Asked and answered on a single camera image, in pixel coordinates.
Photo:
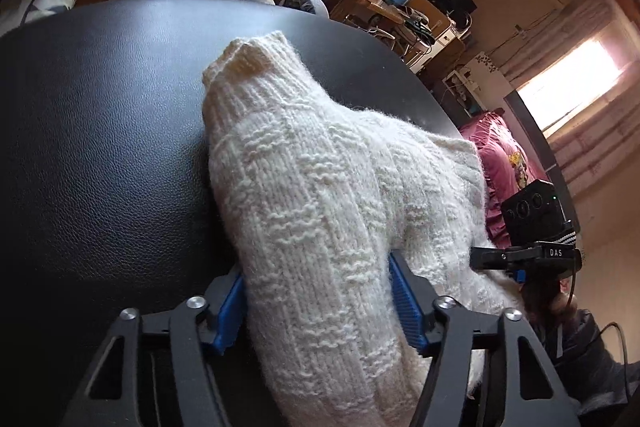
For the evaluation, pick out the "pink curtain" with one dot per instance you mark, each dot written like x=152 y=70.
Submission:
x=555 y=32
x=600 y=157

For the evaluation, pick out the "cluttered wooden desk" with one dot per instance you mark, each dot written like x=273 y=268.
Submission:
x=372 y=6

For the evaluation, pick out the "triangle pattern cushion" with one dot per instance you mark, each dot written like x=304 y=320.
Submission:
x=40 y=4

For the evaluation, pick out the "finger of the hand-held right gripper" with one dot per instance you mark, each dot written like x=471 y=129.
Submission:
x=492 y=258

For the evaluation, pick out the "person's right hand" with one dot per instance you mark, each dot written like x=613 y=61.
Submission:
x=565 y=302

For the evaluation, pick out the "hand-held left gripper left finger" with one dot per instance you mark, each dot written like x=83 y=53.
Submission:
x=227 y=312

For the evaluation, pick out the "person's right forearm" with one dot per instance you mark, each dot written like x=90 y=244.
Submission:
x=585 y=349

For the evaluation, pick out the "white knit sweater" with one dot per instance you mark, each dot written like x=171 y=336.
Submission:
x=310 y=217

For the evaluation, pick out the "pink bedding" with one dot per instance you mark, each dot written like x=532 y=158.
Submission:
x=500 y=167

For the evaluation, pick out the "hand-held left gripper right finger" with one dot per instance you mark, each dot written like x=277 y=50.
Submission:
x=405 y=302

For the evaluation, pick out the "bright curtained window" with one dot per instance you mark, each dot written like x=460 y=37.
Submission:
x=575 y=92

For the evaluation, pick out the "white flower print cabinet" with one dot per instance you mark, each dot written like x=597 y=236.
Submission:
x=475 y=77

